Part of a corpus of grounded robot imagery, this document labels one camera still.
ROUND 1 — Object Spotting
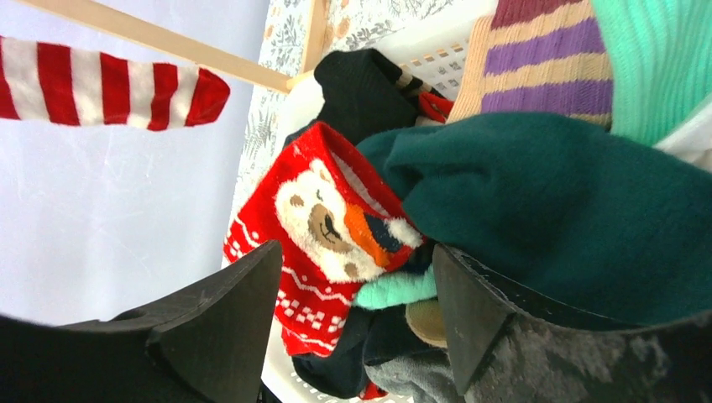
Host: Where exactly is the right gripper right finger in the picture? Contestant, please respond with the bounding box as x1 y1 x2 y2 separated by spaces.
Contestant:
433 244 711 402

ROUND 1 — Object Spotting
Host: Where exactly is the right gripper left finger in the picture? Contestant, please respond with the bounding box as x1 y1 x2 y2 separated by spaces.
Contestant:
62 241 282 402

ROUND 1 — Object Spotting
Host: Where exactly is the red bear christmas sock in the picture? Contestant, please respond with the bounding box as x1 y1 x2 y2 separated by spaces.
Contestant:
223 122 424 357

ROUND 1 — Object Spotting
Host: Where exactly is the red white striped sock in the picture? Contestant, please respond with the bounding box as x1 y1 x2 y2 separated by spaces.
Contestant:
1 37 230 131

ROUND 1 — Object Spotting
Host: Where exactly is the grey sock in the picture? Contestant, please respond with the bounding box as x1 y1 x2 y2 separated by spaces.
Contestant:
365 349 465 403

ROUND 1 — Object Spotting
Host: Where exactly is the tan brown sock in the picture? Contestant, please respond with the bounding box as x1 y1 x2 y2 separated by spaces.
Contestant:
406 299 448 348

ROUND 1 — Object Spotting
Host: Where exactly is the dark green sock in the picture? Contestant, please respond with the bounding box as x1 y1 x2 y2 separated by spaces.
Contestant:
358 113 711 325

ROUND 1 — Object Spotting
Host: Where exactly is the black sock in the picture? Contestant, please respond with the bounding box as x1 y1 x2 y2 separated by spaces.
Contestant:
283 49 453 146

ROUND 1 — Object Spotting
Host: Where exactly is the purple striped sock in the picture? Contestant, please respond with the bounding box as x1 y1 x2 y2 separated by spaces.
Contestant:
448 1 613 128

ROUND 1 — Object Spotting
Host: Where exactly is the white laundry basket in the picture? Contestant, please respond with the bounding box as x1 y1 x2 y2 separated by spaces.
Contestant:
258 0 712 403

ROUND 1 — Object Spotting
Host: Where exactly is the wooden clothes rack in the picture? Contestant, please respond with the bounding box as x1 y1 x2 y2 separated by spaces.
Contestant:
24 0 330 94

